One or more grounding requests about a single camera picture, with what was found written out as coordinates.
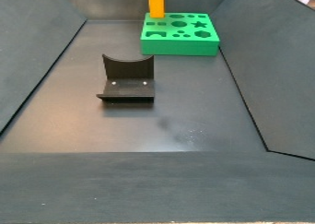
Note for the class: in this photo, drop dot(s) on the orange rectangular block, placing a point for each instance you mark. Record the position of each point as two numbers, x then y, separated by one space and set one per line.
157 8

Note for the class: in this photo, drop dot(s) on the green foam shape board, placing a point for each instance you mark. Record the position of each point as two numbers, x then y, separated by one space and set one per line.
180 34

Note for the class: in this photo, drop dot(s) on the black curved holder stand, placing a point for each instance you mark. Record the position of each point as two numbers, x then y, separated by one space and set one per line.
129 79

